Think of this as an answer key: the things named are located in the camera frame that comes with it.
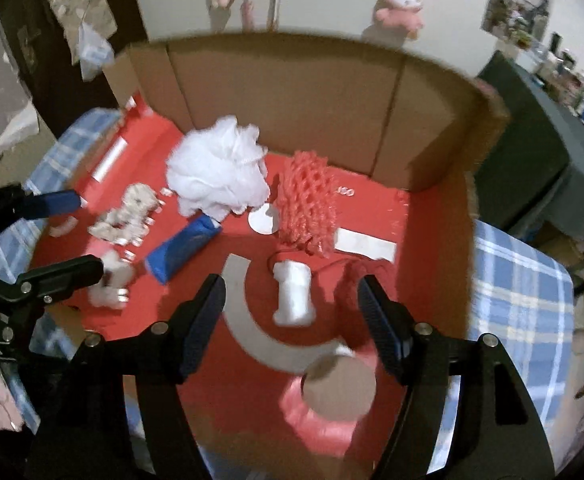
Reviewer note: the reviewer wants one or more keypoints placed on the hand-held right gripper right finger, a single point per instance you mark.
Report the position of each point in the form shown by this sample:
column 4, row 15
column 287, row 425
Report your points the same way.
column 377, row 322

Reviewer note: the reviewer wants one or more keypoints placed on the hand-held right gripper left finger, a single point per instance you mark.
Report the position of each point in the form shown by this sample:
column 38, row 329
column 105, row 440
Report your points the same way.
column 206, row 322

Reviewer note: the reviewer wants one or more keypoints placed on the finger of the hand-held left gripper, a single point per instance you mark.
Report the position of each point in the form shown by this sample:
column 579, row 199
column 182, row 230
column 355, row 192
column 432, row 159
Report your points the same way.
column 52, row 203
column 62, row 275

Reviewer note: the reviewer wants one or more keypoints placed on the red knitted soft item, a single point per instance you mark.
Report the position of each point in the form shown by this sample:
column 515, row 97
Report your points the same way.
column 349, row 280

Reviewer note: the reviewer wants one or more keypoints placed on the white fluffy pad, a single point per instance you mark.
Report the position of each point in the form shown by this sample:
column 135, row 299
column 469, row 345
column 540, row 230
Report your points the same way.
column 116, row 280

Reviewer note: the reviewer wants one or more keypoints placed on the beige round plush toy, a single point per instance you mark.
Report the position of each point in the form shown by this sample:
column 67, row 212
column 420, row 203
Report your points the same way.
column 339, row 387

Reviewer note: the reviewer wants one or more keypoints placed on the blue soft cloth item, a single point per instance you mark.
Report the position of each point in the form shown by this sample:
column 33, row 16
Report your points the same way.
column 177, row 250

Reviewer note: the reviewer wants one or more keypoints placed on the beige fluffy scrunchie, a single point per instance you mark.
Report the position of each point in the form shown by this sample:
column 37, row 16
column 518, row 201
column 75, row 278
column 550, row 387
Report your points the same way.
column 132, row 205

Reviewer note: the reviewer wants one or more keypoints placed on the white thread spool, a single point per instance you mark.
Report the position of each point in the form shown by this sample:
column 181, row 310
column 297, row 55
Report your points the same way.
column 292, row 291

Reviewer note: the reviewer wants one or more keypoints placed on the red cardboard box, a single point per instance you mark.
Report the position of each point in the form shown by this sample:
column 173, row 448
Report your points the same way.
column 272, row 125

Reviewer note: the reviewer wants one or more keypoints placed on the dark wooden door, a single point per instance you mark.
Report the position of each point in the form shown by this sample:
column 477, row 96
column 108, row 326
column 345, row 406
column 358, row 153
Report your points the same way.
column 37, row 75

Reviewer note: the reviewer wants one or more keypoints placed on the coral mesh bath pouf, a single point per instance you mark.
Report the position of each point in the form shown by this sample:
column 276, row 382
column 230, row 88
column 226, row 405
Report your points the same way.
column 307, row 200

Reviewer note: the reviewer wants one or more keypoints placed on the white mesh bath pouf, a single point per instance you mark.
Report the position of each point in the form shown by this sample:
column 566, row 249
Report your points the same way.
column 217, row 170

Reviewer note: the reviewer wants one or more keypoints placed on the clear plastic bag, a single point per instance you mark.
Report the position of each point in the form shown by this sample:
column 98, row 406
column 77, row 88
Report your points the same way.
column 94, row 52

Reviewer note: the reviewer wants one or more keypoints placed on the dark grey covered table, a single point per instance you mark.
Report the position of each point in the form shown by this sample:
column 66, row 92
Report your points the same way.
column 526, row 150

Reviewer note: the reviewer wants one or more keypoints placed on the pink plush with white face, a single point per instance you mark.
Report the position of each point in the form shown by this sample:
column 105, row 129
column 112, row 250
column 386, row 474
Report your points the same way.
column 401, row 10

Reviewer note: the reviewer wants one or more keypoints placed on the group of cosmetic bottles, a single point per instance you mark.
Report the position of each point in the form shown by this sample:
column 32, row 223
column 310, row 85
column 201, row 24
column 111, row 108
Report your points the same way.
column 576, row 80

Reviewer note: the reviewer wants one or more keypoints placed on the wall mirror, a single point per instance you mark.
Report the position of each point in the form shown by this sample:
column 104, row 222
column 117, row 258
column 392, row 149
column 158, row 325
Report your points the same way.
column 516, row 15

